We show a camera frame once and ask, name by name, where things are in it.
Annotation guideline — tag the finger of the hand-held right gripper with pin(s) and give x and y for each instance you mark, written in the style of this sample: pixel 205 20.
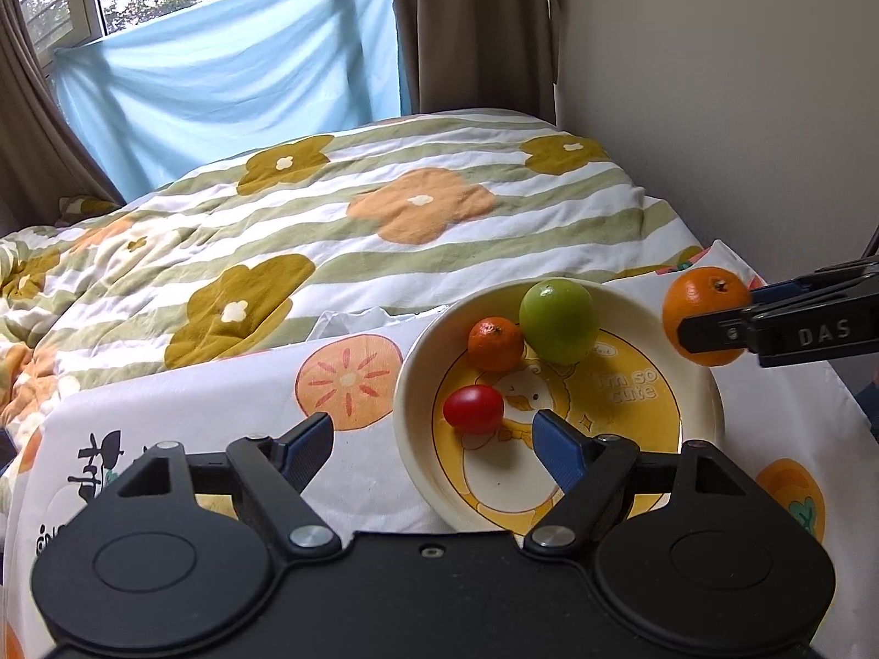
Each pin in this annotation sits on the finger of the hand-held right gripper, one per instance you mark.
pixel 721 333
pixel 844 274

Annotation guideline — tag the dark blue clothing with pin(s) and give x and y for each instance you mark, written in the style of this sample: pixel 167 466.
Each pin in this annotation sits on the dark blue clothing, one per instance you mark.
pixel 871 419

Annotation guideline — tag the small mandarin orange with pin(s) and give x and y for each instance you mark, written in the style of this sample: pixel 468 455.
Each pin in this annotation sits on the small mandarin orange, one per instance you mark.
pixel 494 347

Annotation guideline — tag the red cherry tomato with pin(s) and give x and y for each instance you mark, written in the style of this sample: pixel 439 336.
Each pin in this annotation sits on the red cherry tomato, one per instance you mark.
pixel 472 410

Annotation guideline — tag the green apple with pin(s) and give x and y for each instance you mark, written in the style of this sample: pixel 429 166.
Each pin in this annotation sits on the green apple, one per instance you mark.
pixel 556 319

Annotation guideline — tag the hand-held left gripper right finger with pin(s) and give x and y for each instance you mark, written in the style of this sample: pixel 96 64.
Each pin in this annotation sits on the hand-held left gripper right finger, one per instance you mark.
pixel 551 434

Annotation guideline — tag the white fruit print cloth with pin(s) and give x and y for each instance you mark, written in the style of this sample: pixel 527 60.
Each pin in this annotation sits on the white fruit print cloth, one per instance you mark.
pixel 226 398

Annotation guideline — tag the yellow patterned pillow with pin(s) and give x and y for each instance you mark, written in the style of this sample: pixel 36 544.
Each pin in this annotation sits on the yellow patterned pillow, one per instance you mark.
pixel 86 207

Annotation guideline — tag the striped floral blanket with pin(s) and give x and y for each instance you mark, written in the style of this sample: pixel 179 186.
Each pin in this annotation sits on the striped floral blanket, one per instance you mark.
pixel 343 254

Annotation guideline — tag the light blue sheet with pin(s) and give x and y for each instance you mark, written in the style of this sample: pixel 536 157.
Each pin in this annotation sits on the light blue sheet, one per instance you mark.
pixel 240 82

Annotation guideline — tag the cream duck print bowl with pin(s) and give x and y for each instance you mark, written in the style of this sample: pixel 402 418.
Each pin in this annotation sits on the cream duck print bowl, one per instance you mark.
pixel 618 439

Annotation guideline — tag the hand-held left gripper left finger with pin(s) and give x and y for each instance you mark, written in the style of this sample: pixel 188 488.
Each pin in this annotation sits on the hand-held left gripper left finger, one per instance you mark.
pixel 312 441

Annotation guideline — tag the brown curtain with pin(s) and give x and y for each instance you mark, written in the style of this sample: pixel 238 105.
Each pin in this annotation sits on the brown curtain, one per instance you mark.
pixel 474 27
pixel 41 137

